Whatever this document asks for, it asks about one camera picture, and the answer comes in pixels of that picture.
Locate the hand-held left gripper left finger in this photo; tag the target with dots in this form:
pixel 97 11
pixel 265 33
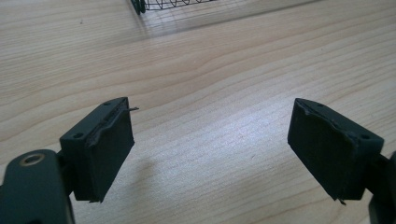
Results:
pixel 99 155

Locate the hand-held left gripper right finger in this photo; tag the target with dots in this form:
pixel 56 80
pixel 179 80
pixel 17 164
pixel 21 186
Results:
pixel 327 149

